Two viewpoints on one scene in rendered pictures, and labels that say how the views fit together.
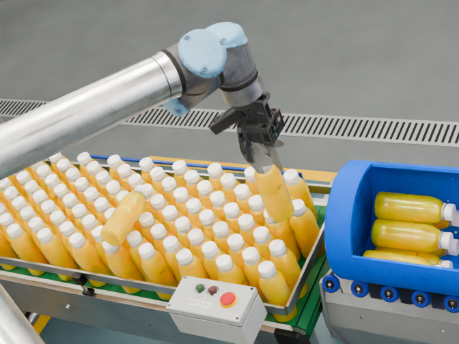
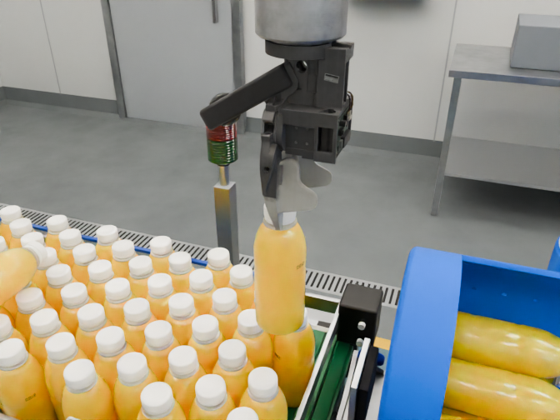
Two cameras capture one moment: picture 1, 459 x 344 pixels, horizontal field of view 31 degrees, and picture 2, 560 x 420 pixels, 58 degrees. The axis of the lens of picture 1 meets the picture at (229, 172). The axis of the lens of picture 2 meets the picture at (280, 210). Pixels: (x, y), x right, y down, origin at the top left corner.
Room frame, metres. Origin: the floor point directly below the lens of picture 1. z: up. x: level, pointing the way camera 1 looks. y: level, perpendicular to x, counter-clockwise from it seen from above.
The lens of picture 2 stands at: (0.96, 0.11, 1.60)
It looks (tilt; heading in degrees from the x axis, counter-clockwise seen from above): 30 degrees down; 339
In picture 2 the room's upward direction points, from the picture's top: straight up
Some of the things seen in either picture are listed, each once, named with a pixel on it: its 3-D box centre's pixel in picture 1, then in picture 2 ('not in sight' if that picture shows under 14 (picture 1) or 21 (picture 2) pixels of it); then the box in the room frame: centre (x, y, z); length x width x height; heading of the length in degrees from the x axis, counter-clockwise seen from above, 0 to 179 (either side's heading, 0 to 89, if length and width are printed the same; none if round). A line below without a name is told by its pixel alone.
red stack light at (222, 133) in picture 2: not in sight; (221, 127); (1.92, -0.13, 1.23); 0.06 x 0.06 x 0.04
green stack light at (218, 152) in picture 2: not in sight; (222, 147); (1.92, -0.13, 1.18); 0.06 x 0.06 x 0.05
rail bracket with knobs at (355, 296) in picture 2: not in sight; (358, 319); (1.58, -0.28, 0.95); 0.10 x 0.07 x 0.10; 139
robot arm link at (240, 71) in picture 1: (227, 55); not in sight; (1.44, -0.09, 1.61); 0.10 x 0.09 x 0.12; 116
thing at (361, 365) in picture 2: not in sight; (362, 392); (1.40, -0.19, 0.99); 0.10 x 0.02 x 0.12; 139
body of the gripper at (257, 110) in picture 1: (255, 117); (306, 98); (1.43, -0.10, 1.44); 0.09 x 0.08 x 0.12; 49
